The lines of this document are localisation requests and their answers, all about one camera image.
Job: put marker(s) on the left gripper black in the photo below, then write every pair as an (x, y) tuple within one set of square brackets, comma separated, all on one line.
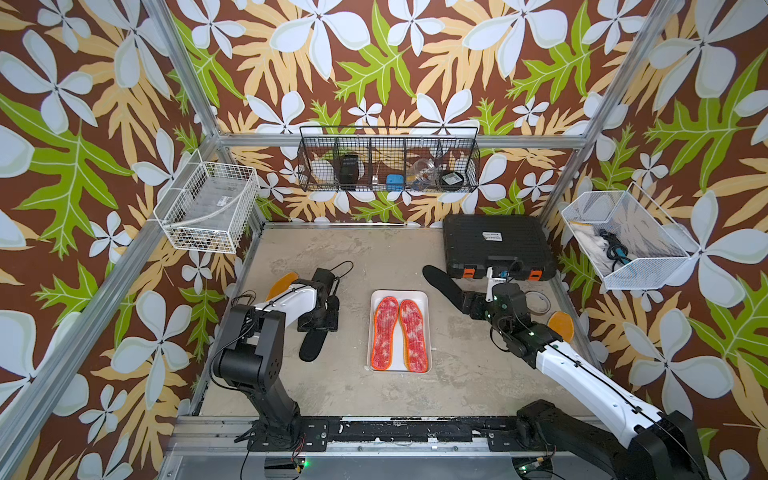
[(331, 325)]

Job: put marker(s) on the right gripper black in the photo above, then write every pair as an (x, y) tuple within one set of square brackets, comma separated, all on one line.
[(479, 301)]

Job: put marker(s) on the black insole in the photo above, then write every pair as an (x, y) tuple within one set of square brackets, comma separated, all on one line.
[(312, 345), (443, 282)]

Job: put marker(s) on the red white patterned insole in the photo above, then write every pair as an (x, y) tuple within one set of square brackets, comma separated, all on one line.
[(384, 322)]

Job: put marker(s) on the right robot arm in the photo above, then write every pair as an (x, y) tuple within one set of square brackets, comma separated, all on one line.
[(635, 440)]

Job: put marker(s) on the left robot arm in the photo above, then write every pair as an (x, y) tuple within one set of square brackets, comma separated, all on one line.
[(251, 355)]

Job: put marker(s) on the white plastic storage tray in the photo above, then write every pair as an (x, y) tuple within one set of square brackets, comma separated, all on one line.
[(398, 362)]

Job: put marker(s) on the blue small box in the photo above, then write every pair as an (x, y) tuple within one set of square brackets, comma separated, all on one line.
[(394, 182)]

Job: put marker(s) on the orange fuzzy insole far-left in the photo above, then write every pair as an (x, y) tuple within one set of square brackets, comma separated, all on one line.
[(282, 285)]

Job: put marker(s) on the black plastic tool case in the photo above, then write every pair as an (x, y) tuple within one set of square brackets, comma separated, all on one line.
[(515, 243)]

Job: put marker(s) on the orange fuzzy insole far-right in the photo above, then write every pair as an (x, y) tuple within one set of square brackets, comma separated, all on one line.
[(562, 324)]

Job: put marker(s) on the black round tin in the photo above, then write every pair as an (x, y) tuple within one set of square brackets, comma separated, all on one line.
[(451, 180)]

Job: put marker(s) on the white cloth in basket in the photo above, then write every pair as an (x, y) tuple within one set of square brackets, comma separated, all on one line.
[(593, 245)]

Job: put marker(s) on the blue black tool in basket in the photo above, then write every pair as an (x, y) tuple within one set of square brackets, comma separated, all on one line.
[(616, 251)]

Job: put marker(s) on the black device in basket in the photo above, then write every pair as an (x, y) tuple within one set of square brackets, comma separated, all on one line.
[(348, 170)]

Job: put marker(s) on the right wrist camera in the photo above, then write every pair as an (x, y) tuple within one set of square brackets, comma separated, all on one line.
[(495, 278)]

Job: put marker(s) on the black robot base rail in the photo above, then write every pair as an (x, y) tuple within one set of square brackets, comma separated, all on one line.
[(408, 433)]

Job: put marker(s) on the black wire basket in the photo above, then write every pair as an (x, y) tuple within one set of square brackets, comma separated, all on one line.
[(318, 165)]

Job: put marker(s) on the white wire basket left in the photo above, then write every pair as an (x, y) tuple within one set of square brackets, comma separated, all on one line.
[(208, 206)]

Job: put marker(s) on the white wire basket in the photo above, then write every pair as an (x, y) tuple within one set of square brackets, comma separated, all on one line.
[(208, 206), (658, 246)]

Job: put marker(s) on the white wire basket right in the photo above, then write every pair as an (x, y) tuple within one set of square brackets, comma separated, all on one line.
[(658, 246)]

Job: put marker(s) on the aluminium frame back bar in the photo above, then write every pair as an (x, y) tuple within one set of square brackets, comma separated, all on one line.
[(481, 141)]

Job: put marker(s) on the aluminium frame post right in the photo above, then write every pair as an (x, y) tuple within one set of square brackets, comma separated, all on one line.
[(644, 42)]

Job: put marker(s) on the aluminium frame post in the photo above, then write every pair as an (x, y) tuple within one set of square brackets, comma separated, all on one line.
[(159, 12), (644, 42)]

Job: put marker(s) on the aluminium frame post left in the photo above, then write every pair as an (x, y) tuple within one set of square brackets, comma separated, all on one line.
[(159, 12)]

